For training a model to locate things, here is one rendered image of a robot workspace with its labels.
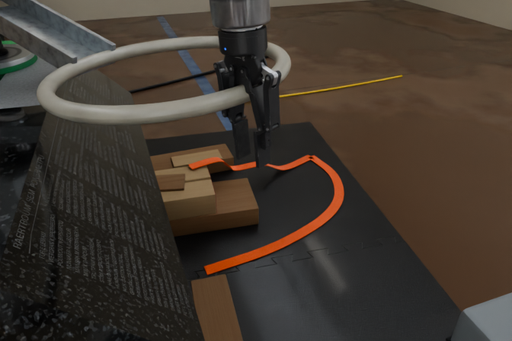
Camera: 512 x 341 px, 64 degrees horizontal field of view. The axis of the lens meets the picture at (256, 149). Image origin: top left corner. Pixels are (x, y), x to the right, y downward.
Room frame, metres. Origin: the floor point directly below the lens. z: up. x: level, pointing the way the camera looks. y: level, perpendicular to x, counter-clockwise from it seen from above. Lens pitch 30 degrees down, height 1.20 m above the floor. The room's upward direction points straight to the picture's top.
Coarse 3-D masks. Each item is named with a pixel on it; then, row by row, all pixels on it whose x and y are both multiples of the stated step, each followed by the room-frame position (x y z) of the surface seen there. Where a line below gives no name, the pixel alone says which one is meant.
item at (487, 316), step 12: (492, 300) 0.33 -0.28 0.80; (504, 300) 0.33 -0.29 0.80; (468, 312) 0.31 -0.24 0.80; (480, 312) 0.31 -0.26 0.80; (492, 312) 0.31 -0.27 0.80; (504, 312) 0.31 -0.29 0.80; (456, 324) 0.31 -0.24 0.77; (468, 324) 0.30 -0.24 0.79; (480, 324) 0.29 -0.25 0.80; (492, 324) 0.29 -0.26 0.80; (504, 324) 0.29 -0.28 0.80; (456, 336) 0.31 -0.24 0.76; (468, 336) 0.29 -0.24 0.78; (480, 336) 0.28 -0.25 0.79; (492, 336) 0.28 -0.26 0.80; (504, 336) 0.28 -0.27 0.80
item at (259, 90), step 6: (240, 72) 0.61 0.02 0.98; (246, 72) 0.60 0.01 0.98; (246, 78) 0.60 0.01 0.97; (246, 84) 0.60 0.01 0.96; (258, 84) 0.62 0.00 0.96; (246, 90) 0.60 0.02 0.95; (252, 90) 0.60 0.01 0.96; (258, 90) 0.61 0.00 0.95; (252, 96) 0.60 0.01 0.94; (258, 96) 0.60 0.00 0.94; (252, 102) 0.60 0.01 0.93; (258, 102) 0.60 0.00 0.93; (252, 108) 0.60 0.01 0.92; (258, 108) 0.60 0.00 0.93; (258, 114) 0.59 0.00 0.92; (258, 120) 0.59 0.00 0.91; (258, 126) 0.59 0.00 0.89; (258, 132) 0.58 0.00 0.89
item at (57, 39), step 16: (16, 0) 1.10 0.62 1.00; (32, 0) 1.07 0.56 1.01; (0, 16) 0.95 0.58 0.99; (16, 16) 1.06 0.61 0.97; (32, 16) 1.08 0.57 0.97; (48, 16) 1.04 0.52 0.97; (64, 16) 1.03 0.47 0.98; (0, 32) 0.96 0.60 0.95; (16, 32) 0.93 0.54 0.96; (32, 32) 0.91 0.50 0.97; (48, 32) 1.01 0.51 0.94; (64, 32) 1.02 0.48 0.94; (80, 32) 0.99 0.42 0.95; (32, 48) 0.91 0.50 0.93; (48, 48) 0.88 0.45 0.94; (64, 48) 0.96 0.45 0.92; (80, 48) 0.97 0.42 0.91; (96, 48) 0.97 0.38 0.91; (112, 48) 0.94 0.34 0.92; (64, 64) 0.86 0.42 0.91
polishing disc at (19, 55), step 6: (6, 48) 1.17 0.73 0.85; (12, 48) 1.17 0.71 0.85; (18, 48) 1.17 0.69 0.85; (12, 54) 1.11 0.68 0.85; (18, 54) 1.11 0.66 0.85; (24, 54) 1.11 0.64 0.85; (30, 54) 1.12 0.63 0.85; (0, 60) 1.06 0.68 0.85; (6, 60) 1.06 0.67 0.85; (12, 60) 1.06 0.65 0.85; (18, 60) 1.07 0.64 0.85; (24, 60) 1.09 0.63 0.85; (0, 66) 1.03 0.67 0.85; (6, 66) 1.04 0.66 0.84
